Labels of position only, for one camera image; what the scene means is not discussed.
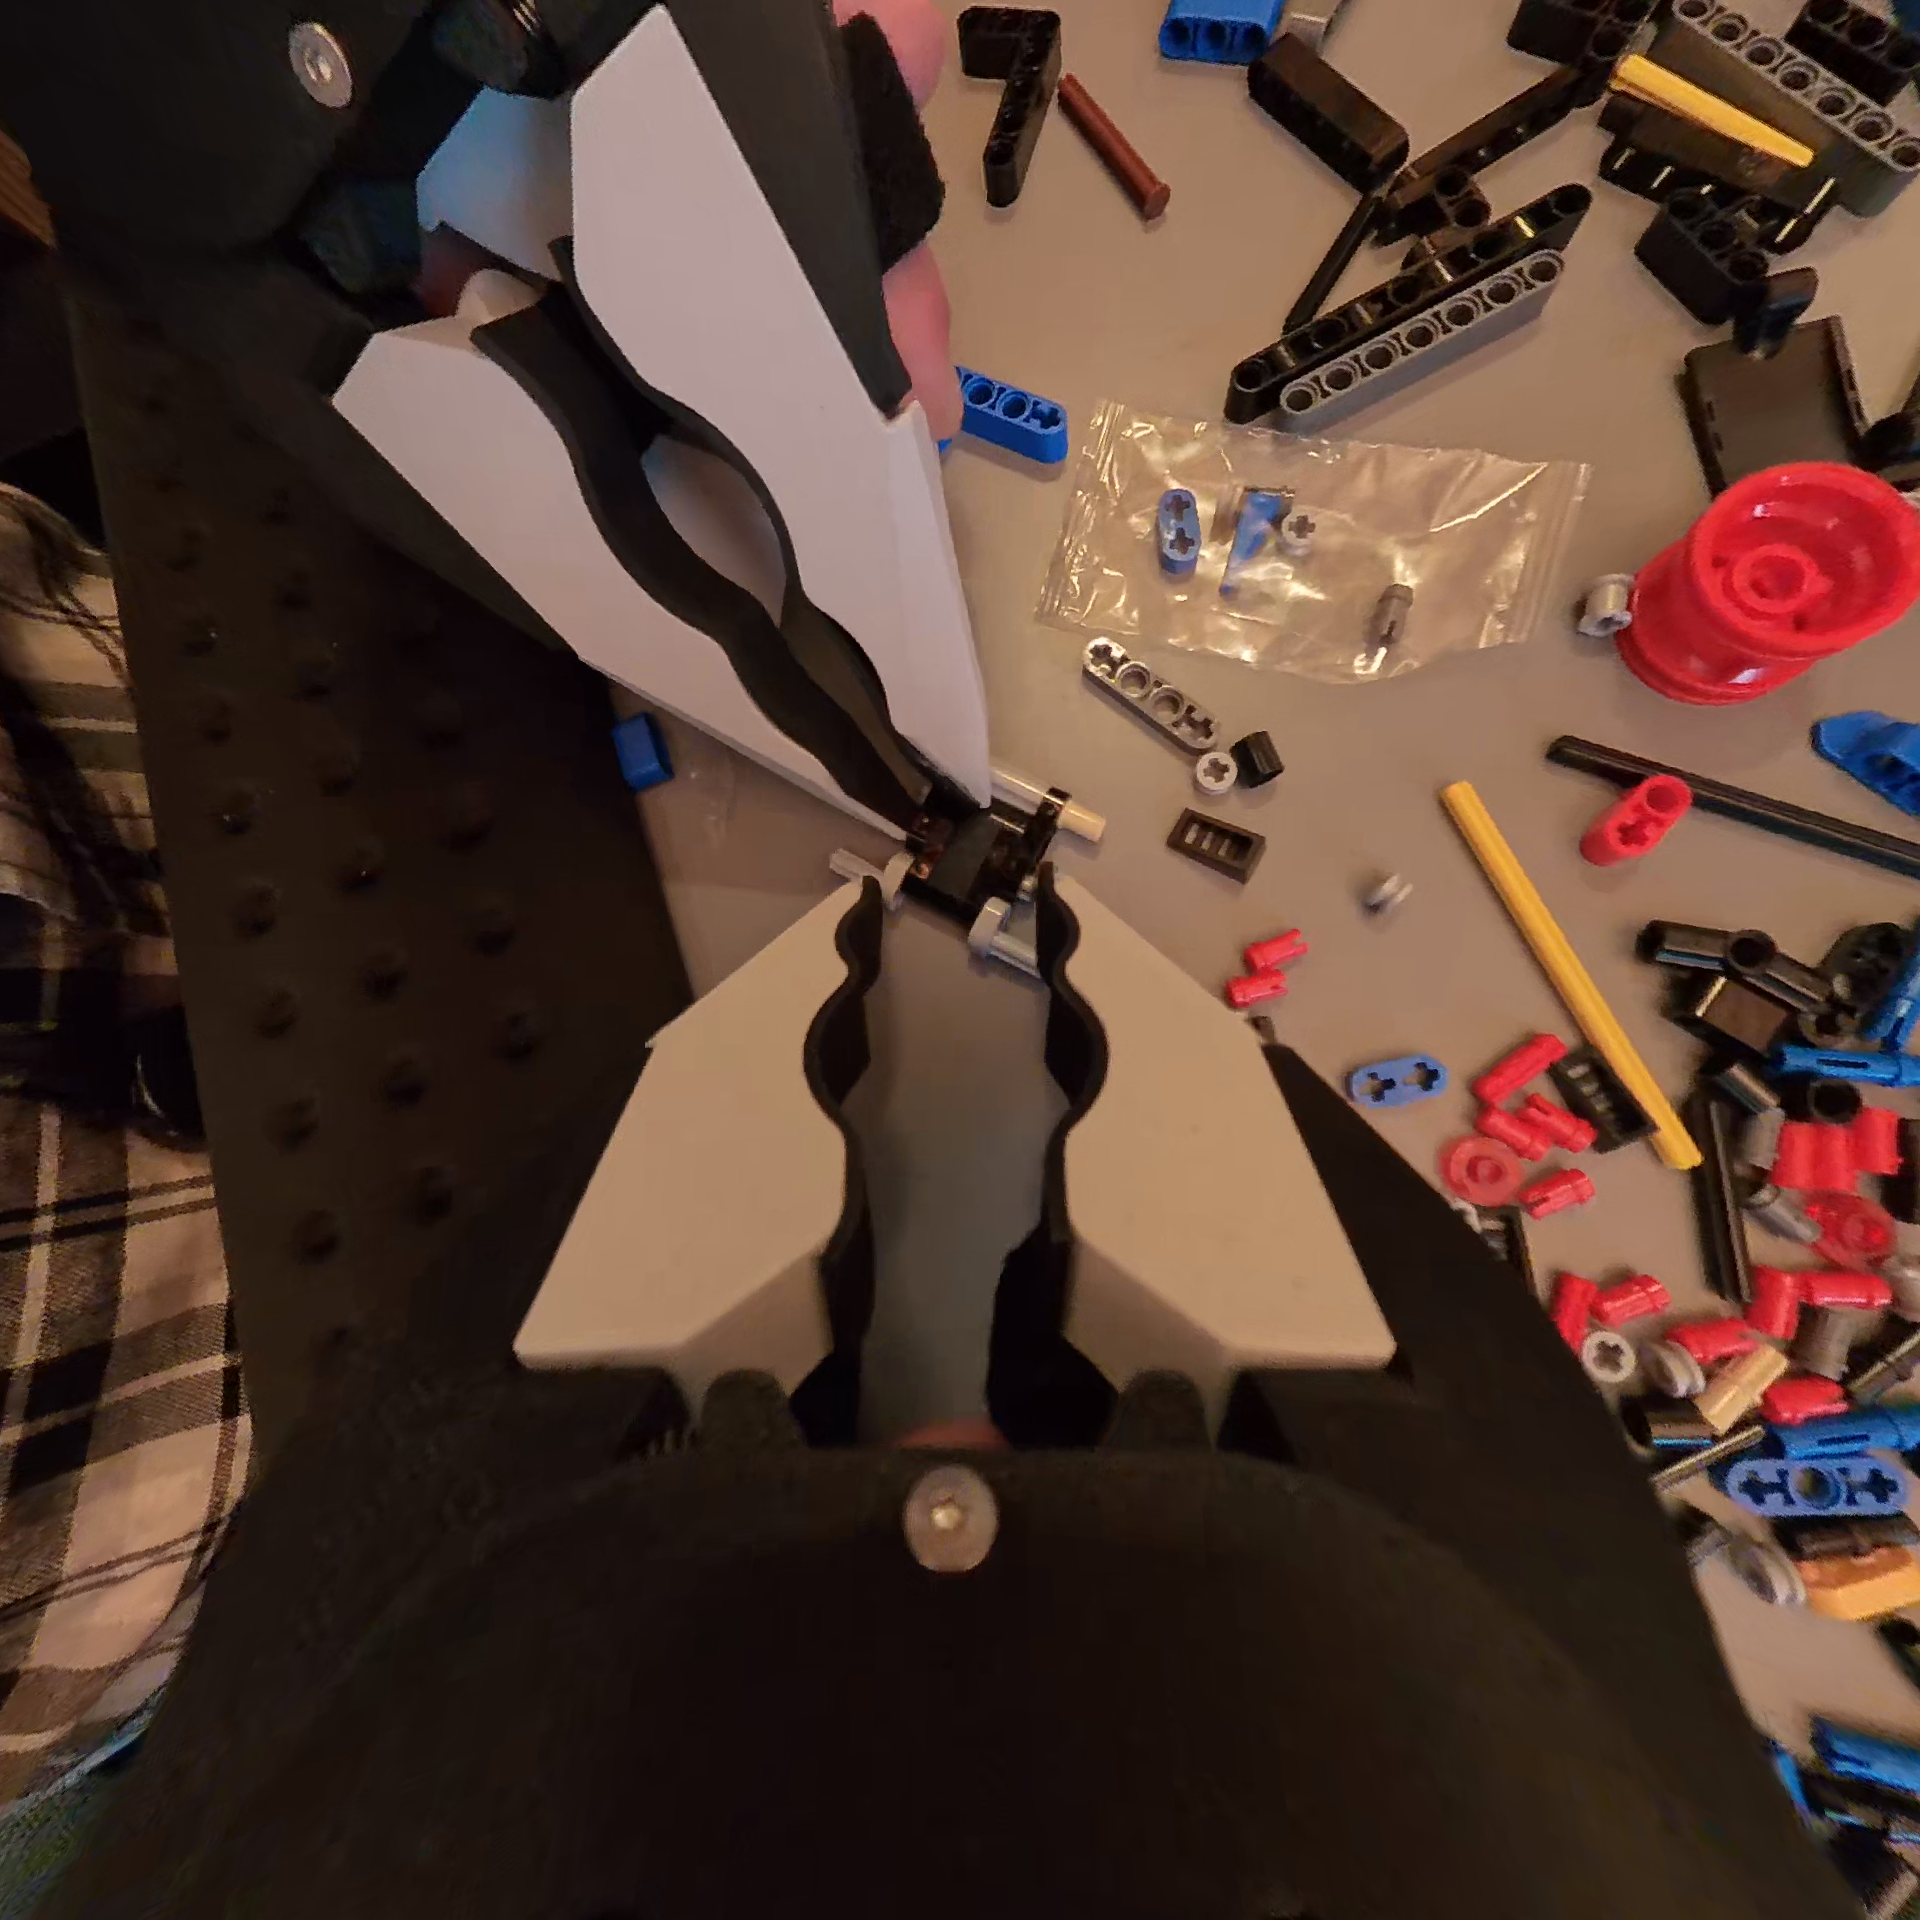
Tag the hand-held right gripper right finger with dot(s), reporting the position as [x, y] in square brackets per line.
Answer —
[1214, 1201]

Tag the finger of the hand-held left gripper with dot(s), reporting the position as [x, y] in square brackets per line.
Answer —
[493, 481]
[749, 299]

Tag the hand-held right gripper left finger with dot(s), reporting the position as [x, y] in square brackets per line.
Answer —
[691, 1201]

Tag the tan pin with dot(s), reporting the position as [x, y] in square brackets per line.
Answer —
[1084, 820]

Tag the black and grey brick assembly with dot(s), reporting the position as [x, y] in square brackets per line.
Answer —
[973, 862]

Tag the dark grey thin liftarm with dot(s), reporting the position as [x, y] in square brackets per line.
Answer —
[1147, 691]

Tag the grey desk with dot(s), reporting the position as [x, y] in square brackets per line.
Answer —
[1348, 720]

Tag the person's left hand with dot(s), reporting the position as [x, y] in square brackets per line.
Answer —
[926, 352]

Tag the blue oval connector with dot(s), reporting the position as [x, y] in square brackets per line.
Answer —
[1179, 531]
[1395, 1078]

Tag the blue short liftarm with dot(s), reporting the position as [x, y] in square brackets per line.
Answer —
[1013, 412]

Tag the blue small brick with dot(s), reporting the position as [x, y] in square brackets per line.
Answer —
[643, 753]

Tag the black angled liftarm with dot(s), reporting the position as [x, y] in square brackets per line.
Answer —
[1020, 90]

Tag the small grey bush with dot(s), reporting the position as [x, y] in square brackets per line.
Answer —
[1388, 892]

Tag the black grille tile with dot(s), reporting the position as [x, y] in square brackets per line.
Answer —
[1214, 844]

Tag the brown axle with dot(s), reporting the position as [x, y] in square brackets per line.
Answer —
[1114, 146]

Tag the yellow axle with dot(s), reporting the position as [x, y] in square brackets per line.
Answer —
[1558, 960]

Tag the pile of small connector pieces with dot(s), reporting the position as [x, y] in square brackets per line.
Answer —
[1723, 1229]

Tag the blue flat panel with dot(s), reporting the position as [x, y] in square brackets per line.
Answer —
[1219, 27]

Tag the blue and grey pin piece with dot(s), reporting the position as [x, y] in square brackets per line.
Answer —
[1260, 539]

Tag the red short connector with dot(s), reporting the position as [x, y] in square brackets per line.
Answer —
[1635, 818]

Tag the black short axle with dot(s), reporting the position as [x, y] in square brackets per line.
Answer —
[1329, 269]

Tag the black rectangular panel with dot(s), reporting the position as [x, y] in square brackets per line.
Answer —
[1329, 107]

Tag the dark grey pin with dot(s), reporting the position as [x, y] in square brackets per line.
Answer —
[1393, 616]

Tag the black long axle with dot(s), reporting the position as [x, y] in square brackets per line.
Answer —
[1723, 802]

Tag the black long beam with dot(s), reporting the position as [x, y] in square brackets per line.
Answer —
[1411, 298]

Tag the dark grey long beam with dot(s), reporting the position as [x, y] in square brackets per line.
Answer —
[1421, 345]

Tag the black short beam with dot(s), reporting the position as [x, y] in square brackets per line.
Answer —
[1435, 201]

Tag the clear zip bag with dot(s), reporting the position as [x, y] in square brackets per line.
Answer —
[1424, 494]

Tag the grey axle connector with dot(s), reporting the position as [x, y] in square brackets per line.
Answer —
[1605, 598]

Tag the blue wedge panel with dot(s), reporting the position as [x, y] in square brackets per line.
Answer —
[1874, 756]

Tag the red wheel rim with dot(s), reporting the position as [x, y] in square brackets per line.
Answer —
[1769, 586]

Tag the black glossy curved panel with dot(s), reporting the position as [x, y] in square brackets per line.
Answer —
[1769, 404]

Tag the black thick beam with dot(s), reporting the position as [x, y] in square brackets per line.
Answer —
[1723, 246]

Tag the yellow axle rod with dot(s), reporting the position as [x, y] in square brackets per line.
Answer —
[1709, 107]

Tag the black flat liftarm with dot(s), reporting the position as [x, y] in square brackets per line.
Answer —
[1779, 307]

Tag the dark grey beam with holes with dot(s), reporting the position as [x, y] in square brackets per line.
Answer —
[1798, 75]

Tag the blue and black frame assembly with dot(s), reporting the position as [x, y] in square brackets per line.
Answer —
[1852, 1779]

